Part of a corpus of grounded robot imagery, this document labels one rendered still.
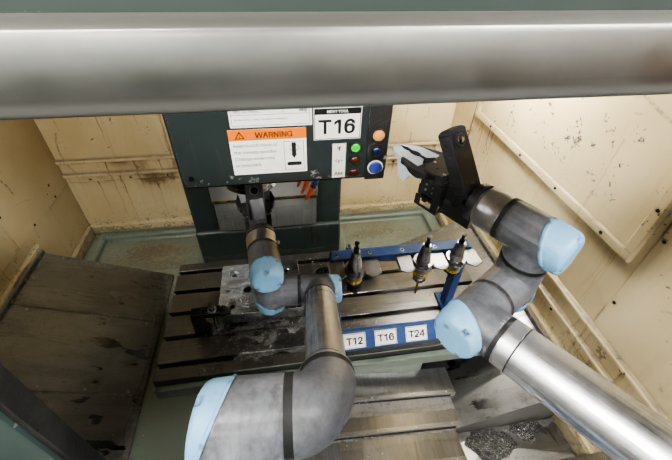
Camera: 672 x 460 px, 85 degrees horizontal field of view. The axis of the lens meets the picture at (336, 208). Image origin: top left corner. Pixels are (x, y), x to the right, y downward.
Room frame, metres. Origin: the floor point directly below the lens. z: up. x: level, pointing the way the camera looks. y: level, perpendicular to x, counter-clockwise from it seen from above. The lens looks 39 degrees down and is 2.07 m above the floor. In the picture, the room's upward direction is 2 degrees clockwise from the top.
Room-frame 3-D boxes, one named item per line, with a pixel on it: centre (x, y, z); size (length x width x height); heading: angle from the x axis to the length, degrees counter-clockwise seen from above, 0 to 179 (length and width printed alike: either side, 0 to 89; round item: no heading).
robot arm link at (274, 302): (0.58, 0.14, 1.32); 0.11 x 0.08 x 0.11; 96
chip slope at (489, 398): (0.96, -0.40, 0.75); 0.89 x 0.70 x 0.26; 10
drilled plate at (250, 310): (0.86, 0.27, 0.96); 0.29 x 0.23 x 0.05; 100
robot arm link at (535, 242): (0.42, -0.31, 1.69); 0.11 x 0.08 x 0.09; 40
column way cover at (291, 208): (1.29, 0.32, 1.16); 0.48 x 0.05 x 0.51; 100
